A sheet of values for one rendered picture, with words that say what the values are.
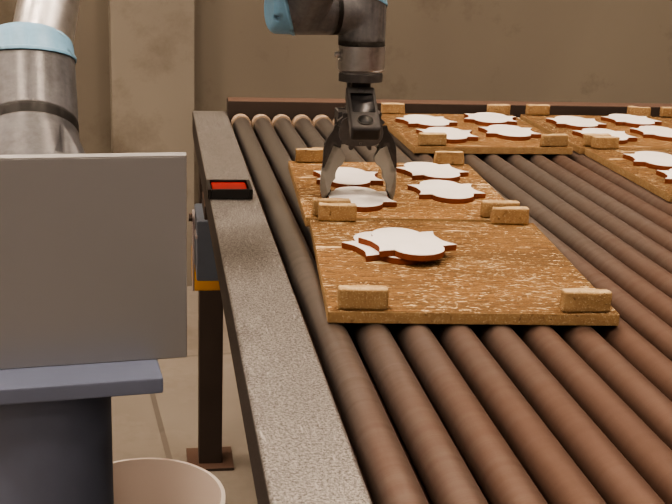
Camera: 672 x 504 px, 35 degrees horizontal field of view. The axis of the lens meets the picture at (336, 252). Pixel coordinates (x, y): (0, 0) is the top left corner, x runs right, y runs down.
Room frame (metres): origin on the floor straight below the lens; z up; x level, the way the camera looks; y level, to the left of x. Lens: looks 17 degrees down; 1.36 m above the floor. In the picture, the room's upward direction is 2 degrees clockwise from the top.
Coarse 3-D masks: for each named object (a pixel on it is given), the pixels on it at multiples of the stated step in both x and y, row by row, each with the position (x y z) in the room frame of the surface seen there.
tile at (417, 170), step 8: (400, 168) 1.91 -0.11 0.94; (408, 168) 1.91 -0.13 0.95; (416, 168) 1.92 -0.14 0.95; (424, 168) 1.92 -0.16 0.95; (432, 168) 1.92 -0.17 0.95; (440, 168) 1.93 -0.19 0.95; (448, 168) 1.93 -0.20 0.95; (416, 176) 1.86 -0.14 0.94; (424, 176) 1.87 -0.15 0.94; (432, 176) 1.86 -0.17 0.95; (440, 176) 1.86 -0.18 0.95; (448, 176) 1.86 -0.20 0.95; (456, 176) 1.86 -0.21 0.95; (464, 176) 1.91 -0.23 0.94
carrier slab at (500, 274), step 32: (320, 224) 1.54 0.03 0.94; (352, 224) 1.54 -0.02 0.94; (384, 224) 1.55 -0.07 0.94; (416, 224) 1.56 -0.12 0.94; (448, 224) 1.57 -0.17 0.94; (480, 224) 1.57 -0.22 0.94; (320, 256) 1.37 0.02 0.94; (352, 256) 1.38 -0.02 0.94; (448, 256) 1.40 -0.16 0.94; (480, 256) 1.40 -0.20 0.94; (512, 256) 1.41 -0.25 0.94; (544, 256) 1.42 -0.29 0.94; (416, 288) 1.26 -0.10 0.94; (448, 288) 1.26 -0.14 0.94; (480, 288) 1.27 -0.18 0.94; (512, 288) 1.27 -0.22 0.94; (544, 288) 1.28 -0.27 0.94; (352, 320) 1.16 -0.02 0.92; (384, 320) 1.17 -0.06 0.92; (416, 320) 1.17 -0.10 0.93; (448, 320) 1.17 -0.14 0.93; (480, 320) 1.18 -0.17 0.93; (512, 320) 1.18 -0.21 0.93; (544, 320) 1.18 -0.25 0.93; (576, 320) 1.19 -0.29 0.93; (608, 320) 1.19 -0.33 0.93
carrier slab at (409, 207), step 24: (288, 168) 1.97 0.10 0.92; (312, 168) 1.92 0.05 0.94; (360, 168) 1.94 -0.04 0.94; (456, 168) 1.98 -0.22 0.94; (312, 192) 1.74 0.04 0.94; (408, 192) 1.77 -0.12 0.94; (312, 216) 1.58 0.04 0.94; (360, 216) 1.59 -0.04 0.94; (384, 216) 1.60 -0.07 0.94; (408, 216) 1.61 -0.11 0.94; (432, 216) 1.61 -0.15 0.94; (456, 216) 1.62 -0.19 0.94; (480, 216) 1.62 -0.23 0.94
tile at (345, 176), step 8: (344, 168) 1.89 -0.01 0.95; (352, 168) 1.90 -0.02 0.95; (336, 176) 1.82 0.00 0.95; (344, 176) 1.83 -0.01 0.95; (352, 176) 1.83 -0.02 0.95; (360, 176) 1.83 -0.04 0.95; (368, 176) 1.83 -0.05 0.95; (376, 176) 1.87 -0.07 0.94; (336, 184) 1.78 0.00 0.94; (344, 184) 1.77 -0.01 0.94; (352, 184) 1.77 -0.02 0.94; (360, 184) 1.77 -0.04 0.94; (368, 184) 1.79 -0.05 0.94; (376, 184) 1.81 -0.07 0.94
